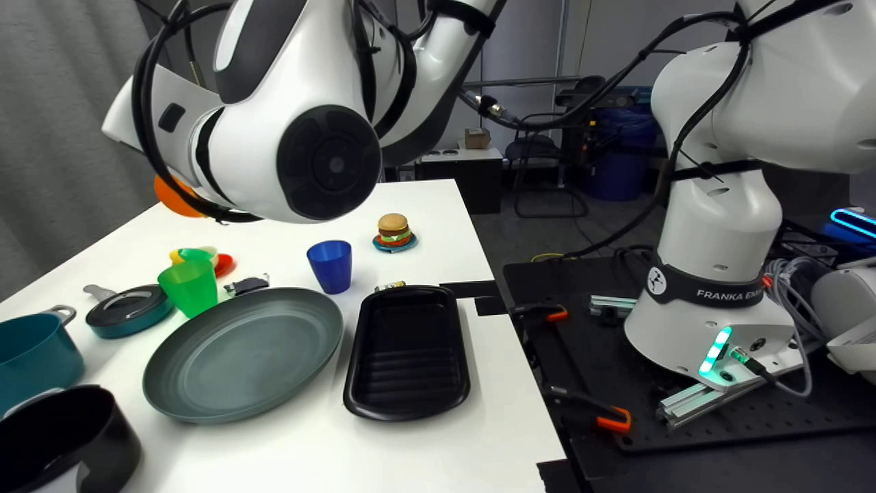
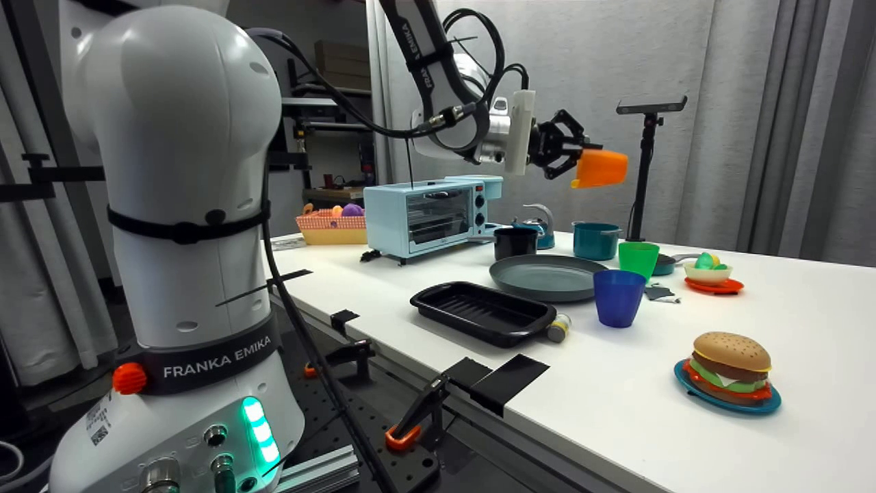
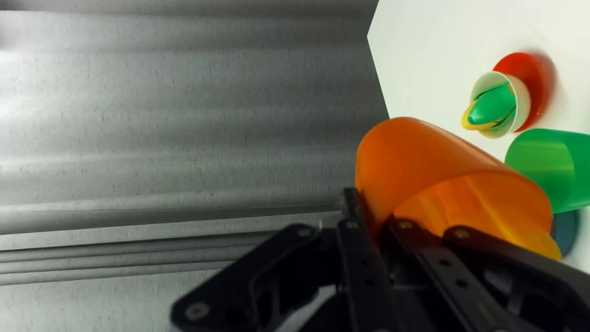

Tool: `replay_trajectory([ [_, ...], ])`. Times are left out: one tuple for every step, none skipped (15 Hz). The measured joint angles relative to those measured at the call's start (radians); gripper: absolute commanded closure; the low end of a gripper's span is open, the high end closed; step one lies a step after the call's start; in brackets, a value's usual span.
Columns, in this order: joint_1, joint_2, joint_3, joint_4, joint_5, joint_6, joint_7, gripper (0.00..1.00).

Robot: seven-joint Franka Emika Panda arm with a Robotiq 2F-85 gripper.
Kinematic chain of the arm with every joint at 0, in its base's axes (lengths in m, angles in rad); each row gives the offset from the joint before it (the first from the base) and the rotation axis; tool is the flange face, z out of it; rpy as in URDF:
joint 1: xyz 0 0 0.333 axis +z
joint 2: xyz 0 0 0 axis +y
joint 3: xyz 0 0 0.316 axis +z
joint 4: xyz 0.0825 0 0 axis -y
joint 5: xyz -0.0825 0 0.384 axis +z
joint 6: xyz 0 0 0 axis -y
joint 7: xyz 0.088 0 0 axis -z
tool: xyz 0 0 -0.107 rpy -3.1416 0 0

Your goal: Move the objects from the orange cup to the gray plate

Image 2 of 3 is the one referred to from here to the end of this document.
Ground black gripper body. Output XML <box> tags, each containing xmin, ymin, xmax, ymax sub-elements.
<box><xmin>529</xmin><ymin>107</ymin><xmax>585</xmax><ymax>185</ymax></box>

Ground orange plastic cup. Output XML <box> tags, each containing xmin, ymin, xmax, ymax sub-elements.
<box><xmin>573</xmin><ymin>149</ymin><xmax>632</xmax><ymax>193</ymax></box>

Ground green plastic cup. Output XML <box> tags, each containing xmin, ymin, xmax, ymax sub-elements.
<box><xmin>617</xmin><ymin>238</ymin><xmax>663</xmax><ymax>283</ymax></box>

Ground gray round plate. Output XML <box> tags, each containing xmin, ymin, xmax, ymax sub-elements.
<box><xmin>487</xmin><ymin>253</ymin><xmax>611</xmax><ymax>308</ymax></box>

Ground blue plastic cup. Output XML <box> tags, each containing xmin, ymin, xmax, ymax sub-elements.
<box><xmin>591</xmin><ymin>270</ymin><xmax>648</xmax><ymax>331</ymax></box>

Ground small orange-red plate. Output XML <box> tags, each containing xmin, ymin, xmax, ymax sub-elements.
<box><xmin>682</xmin><ymin>275</ymin><xmax>748</xmax><ymax>298</ymax></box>

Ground small teal plate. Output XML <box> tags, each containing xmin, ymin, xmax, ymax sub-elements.
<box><xmin>670</xmin><ymin>356</ymin><xmax>786</xmax><ymax>419</ymax></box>

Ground black tripod stand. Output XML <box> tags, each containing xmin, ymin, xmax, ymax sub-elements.
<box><xmin>614</xmin><ymin>96</ymin><xmax>689</xmax><ymax>245</ymax></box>

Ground blue glass kettle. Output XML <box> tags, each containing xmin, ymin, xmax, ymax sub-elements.
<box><xmin>518</xmin><ymin>200</ymin><xmax>558</xmax><ymax>253</ymax></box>

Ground teal mug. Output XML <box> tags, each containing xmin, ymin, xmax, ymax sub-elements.
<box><xmin>569</xmin><ymin>220</ymin><xmax>621</xmax><ymax>264</ymax></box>

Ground black mug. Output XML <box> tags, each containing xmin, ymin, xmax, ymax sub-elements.
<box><xmin>494</xmin><ymin>224</ymin><xmax>541</xmax><ymax>261</ymax></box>

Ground small teal frying pan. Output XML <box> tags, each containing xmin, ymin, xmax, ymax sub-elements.
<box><xmin>654</xmin><ymin>253</ymin><xmax>703</xmax><ymax>280</ymax></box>

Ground light blue toaster oven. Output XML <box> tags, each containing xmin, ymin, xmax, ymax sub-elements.
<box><xmin>361</xmin><ymin>172</ymin><xmax>507</xmax><ymax>267</ymax></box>

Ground small dark binder clip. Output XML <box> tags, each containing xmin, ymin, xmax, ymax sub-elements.
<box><xmin>644</xmin><ymin>283</ymin><xmax>685</xmax><ymax>308</ymax></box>

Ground green and white toy food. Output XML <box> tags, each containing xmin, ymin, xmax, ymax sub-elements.
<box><xmin>685</xmin><ymin>250</ymin><xmax>734</xmax><ymax>286</ymax></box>

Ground black rectangular baking tray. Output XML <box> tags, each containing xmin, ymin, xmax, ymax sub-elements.
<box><xmin>409</xmin><ymin>280</ymin><xmax>561</xmax><ymax>350</ymax></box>

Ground dark background shelf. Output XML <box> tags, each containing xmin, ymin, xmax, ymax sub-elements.
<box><xmin>272</xmin><ymin>79</ymin><xmax>379</xmax><ymax>213</ymax></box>

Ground pink and yellow basket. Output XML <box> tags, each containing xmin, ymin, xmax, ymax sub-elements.
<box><xmin>295</xmin><ymin>205</ymin><xmax>369</xmax><ymax>250</ymax></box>

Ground toy hamburger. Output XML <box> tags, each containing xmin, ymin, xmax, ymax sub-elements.
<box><xmin>685</xmin><ymin>328</ymin><xmax>774</xmax><ymax>405</ymax></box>

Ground black flat bracket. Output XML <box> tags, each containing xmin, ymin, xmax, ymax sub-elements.
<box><xmin>440</xmin><ymin>353</ymin><xmax>554</xmax><ymax>419</ymax></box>

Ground black clamp with orange handle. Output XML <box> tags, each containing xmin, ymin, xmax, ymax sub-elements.
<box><xmin>381</xmin><ymin>379</ymin><xmax>451</xmax><ymax>458</ymax></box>
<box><xmin>302</xmin><ymin>338</ymin><xmax>379</xmax><ymax>383</ymax></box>

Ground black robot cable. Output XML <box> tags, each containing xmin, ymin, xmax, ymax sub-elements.
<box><xmin>243</xmin><ymin>5</ymin><xmax>535</xmax><ymax>493</ymax></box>

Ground aluminium extrusion rail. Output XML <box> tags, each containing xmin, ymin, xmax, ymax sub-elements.
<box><xmin>275</xmin><ymin>448</ymin><xmax>361</xmax><ymax>493</ymax></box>

